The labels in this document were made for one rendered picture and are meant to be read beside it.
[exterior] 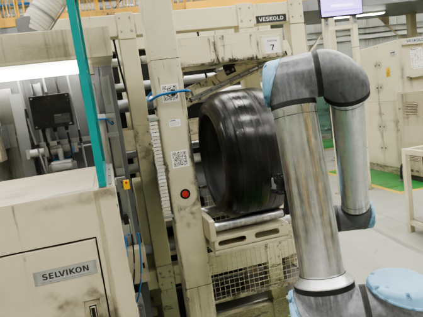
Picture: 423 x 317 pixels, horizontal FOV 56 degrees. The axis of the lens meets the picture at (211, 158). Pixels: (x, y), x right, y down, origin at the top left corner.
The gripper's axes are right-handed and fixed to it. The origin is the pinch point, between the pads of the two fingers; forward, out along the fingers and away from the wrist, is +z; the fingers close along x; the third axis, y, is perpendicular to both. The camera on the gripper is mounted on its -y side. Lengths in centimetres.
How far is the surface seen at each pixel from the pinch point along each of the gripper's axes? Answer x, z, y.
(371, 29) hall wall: -731, 869, 307
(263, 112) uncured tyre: -0.7, 0.3, 32.8
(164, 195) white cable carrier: 43.9, 20.1, 4.6
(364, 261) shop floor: -121, 135, -89
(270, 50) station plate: -26, 37, 68
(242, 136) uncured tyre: 11.4, -3.2, 23.9
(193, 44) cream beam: 15, 37, 74
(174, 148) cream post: 36.7, 16.6, 24.4
